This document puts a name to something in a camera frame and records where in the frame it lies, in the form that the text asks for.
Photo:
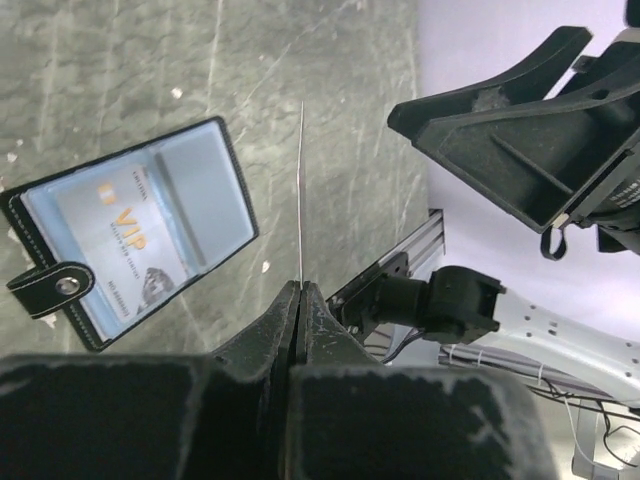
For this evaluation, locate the thin card edgewise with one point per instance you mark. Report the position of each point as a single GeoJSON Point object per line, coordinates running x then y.
{"type": "Point", "coordinates": [301, 191]}

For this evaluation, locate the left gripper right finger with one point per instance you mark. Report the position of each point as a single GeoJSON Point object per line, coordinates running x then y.
{"type": "Point", "coordinates": [350, 417]}

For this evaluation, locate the black leather card holder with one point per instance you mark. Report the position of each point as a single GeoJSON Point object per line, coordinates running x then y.
{"type": "Point", "coordinates": [202, 194]}

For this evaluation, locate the aluminium frame rail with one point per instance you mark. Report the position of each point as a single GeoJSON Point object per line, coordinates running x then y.
{"type": "Point", "coordinates": [424, 248]}

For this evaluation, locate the silver VIP credit card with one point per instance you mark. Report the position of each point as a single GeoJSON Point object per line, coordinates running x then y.
{"type": "Point", "coordinates": [116, 220]}

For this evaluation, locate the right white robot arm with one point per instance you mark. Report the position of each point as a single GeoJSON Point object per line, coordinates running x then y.
{"type": "Point", "coordinates": [457, 306]}

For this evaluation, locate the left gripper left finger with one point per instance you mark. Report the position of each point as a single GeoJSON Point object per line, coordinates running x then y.
{"type": "Point", "coordinates": [217, 415]}

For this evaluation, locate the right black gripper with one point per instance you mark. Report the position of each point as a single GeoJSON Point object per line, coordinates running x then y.
{"type": "Point", "coordinates": [549, 162]}

